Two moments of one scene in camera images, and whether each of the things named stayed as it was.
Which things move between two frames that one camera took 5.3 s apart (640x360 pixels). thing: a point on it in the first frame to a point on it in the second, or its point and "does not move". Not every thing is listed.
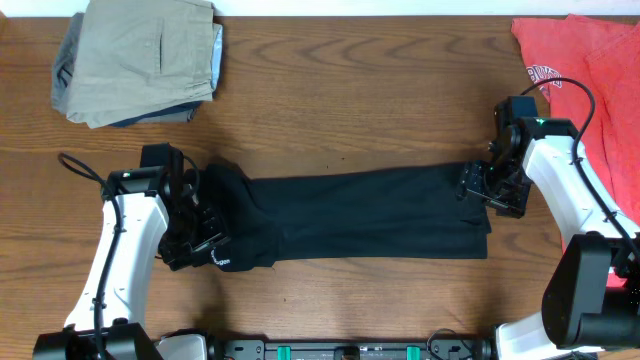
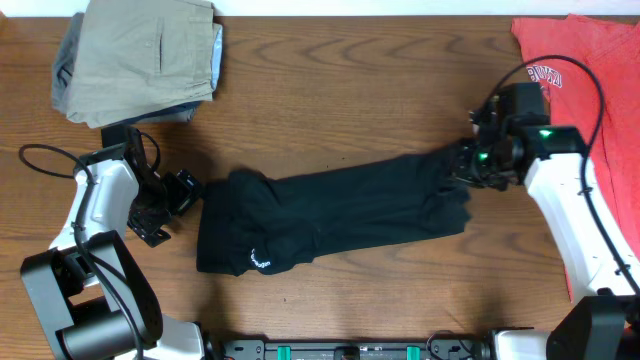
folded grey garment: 65,63 does not move
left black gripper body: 201,235 to 151,201
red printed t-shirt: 587,69 does not move
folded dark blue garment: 182,113 does not move
